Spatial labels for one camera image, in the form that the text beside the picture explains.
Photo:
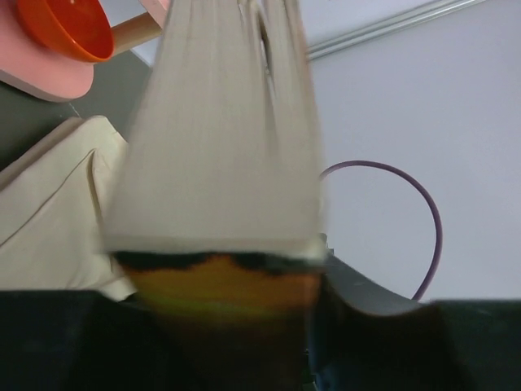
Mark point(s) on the pink three-tier shelf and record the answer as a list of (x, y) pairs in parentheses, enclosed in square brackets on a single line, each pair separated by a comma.
[(47, 75)]

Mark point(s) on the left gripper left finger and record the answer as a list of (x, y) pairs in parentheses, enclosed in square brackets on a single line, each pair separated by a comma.
[(72, 340)]

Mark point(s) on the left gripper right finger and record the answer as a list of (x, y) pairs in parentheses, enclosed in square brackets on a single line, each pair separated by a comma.
[(364, 337)]

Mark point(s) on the orange bowl bottom shelf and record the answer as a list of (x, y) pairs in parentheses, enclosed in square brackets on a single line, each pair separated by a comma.
[(77, 29)]

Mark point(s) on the cream canvas backpack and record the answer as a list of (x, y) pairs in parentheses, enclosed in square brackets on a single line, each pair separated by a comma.
[(53, 201)]

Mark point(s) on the blue paperback book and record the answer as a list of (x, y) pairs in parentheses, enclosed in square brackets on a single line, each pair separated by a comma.
[(215, 214)]

